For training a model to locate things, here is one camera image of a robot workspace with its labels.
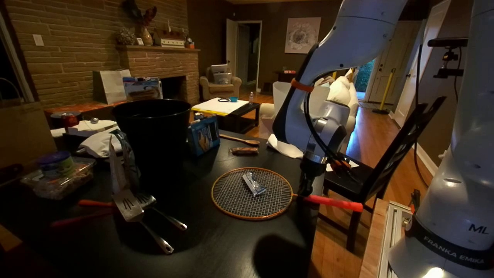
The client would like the white paper napkin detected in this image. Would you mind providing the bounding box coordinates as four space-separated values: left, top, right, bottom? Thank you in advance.
266 133 305 159

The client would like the silver foil packet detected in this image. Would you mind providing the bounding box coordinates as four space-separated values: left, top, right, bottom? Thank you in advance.
242 171 267 197

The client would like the orange badminton racket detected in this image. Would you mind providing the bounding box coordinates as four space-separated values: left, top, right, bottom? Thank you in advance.
211 167 364 221

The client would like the wooden spoon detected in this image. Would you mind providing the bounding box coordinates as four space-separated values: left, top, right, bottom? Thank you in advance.
219 133 261 146

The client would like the white sofa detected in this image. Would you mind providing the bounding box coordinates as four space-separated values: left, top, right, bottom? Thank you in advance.
259 69 360 144

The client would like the black wooden chair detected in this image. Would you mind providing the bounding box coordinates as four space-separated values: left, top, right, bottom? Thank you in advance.
318 96 447 252

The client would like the black coffee table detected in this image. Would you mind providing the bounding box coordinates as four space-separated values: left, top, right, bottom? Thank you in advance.
191 97 261 134

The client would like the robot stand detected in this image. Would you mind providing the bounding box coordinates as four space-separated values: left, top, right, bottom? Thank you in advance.
359 198 414 278

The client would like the white board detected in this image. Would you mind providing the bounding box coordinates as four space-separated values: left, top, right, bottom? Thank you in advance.
191 97 250 116

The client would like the beige armchair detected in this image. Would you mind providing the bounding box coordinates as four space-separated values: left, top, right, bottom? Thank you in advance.
199 64 243 101

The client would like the small metal slotted spatula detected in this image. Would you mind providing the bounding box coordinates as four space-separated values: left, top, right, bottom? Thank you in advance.
135 193 188 231

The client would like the black bucket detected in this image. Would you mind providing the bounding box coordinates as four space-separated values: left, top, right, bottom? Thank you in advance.
112 99 192 182

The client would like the patterned plastic bag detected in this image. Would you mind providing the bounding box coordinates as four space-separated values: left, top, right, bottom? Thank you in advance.
108 129 142 193

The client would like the brick fireplace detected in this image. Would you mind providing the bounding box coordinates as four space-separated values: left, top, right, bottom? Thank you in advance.
116 44 201 105

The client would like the large metal slotted spatula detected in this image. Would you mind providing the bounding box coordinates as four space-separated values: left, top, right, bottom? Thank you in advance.
112 189 174 255

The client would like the printed cardboard box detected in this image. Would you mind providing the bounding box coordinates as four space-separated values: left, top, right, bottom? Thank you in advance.
122 76 164 102

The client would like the white cloth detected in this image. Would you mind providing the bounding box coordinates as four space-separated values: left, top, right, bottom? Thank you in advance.
79 131 123 159

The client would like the white paper bag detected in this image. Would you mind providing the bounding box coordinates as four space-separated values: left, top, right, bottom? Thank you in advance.
92 69 132 105

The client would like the rooster figure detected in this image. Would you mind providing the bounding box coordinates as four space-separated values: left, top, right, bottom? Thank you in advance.
123 0 158 46

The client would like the red can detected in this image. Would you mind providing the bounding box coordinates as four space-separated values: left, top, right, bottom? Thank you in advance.
61 112 80 127

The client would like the clear plastic container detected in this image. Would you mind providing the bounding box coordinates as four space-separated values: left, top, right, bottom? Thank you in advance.
21 156 96 200

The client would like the tub with purple lid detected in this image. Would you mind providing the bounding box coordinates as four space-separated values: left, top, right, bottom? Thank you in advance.
37 151 75 179

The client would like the brown paper bag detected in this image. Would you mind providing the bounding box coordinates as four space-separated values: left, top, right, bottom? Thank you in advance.
0 77 57 167

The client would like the yellow handled broom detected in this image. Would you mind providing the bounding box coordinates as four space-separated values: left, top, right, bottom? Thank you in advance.
372 68 397 115

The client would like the blue photo frame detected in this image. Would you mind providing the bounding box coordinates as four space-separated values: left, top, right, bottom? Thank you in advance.
188 115 221 157

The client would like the black cable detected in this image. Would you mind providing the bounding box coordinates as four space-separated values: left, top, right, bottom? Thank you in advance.
413 44 430 188

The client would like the framed wall picture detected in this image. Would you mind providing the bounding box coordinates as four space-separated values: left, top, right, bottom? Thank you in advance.
284 17 322 54

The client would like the camera on mount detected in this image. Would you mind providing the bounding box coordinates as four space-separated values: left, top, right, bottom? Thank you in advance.
427 37 469 79

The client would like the red handled utensil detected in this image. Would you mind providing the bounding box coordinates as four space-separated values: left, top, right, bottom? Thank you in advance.
50 210 117 229
78 199 117 209

